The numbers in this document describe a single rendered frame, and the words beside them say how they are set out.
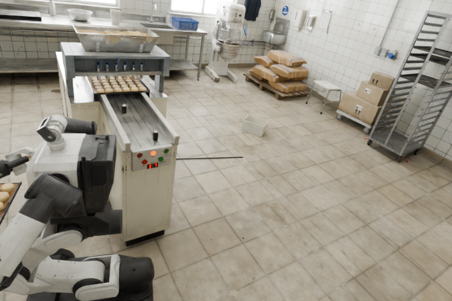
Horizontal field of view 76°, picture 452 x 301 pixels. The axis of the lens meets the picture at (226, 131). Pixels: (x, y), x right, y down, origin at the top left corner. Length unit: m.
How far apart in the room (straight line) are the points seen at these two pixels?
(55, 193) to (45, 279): 0.75
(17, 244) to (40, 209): 0.11
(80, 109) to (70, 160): 1.15
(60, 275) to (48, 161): 0.73
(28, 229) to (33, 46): 4.57
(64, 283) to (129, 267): 0.31
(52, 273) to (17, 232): 0.71
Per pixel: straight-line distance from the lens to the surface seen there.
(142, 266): 1.78
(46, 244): 1.53
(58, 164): 1.21
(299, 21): 6.25
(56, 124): 1.24
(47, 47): 5.50
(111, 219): 1.49
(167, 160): 1.83
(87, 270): 1.80
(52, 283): 1.80
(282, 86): 5.33
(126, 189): 1.90
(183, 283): 2.14
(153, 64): 2.41
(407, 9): 5.18
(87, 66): 2.31
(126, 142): 1.69
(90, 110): 2.35
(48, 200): 1.10
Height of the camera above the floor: 1.79
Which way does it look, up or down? 28 degrees down
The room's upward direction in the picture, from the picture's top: 10 degrees clockwise
